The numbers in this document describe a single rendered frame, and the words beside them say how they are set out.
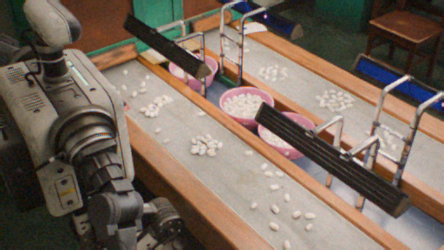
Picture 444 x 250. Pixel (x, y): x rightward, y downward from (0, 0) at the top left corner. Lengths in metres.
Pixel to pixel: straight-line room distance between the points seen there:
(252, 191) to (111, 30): 1.22
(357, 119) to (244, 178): 0.68
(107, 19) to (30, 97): 1.41
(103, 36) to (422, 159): 1.68
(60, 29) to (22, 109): 0.21
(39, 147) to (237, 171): 1.01
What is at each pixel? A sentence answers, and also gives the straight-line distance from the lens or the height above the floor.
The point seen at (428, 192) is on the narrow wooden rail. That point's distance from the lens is 2.05.
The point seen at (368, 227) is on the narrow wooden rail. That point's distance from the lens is 1.84.
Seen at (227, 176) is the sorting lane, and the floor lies 0.74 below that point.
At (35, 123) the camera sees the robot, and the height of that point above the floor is 1.44.
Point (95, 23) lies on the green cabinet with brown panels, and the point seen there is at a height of 1.02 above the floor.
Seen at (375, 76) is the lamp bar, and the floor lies 1.07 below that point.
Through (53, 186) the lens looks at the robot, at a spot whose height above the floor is 1.26.
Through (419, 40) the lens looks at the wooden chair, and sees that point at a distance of 3.81.
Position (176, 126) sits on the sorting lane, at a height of 0.74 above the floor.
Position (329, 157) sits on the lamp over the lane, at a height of 1.09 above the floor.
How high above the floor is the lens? 2.12
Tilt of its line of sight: 39 degrees down
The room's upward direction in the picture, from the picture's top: straight up
